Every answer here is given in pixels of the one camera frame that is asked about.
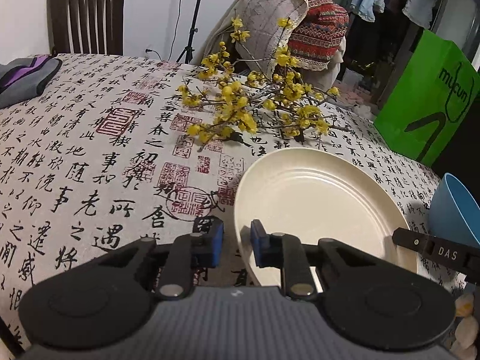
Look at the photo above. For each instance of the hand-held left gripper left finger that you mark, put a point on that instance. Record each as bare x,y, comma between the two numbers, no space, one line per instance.
215,238

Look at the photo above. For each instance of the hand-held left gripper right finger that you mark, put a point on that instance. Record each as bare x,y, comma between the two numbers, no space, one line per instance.
258,240

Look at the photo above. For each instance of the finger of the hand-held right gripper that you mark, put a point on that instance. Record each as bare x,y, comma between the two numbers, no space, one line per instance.
410,240

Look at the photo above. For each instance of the blue bowl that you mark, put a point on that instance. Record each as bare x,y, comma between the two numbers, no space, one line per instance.
457,210

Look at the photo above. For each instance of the cream plate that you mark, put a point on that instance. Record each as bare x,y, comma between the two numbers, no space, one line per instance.
318,202

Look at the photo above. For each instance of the person's right hand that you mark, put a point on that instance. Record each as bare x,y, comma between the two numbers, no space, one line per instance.
467,330

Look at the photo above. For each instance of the green paper bag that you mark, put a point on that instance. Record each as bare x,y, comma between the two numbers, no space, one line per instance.
412,120

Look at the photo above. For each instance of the yellow flower branch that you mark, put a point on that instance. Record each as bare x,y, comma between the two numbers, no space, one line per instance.
228,93

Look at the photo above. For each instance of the beige coat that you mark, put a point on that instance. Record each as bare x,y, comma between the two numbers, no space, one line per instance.
210,50

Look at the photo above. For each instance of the black studio light stand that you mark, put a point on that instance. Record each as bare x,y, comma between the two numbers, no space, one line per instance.
193,30

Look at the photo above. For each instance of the red patterned cloth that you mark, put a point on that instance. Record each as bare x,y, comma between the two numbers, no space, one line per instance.
318,33

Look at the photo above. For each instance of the dark framed glass door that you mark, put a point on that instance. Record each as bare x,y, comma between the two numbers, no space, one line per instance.
463,18

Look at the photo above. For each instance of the hanging white shirt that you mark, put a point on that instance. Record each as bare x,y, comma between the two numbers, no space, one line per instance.
423,7

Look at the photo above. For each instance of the grey purple pouch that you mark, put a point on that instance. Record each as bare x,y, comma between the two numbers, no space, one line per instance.
37,78

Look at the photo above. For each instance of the dark wooden chair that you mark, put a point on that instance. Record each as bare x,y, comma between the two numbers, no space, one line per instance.
86,15

